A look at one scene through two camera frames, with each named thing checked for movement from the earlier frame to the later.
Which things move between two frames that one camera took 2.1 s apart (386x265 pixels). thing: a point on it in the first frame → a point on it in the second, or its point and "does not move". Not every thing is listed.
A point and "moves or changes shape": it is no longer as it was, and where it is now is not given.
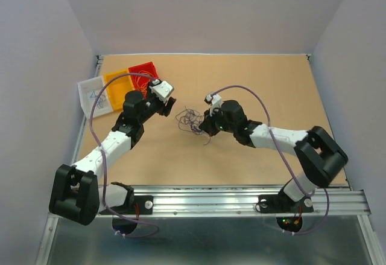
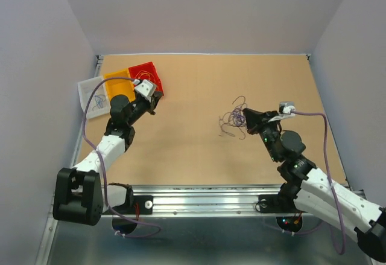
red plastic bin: [141, 83] does not move
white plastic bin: [88, 89] does not move
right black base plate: [281, 204] does not move
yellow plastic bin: [118, 88] does not move
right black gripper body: [219, 122] → [269, 134]
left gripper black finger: [169, 105] → [155, 99]
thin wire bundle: [189, 120] moves or changes shape
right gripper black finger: [207, 127] → [253, 119]
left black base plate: [145, 204] does not move
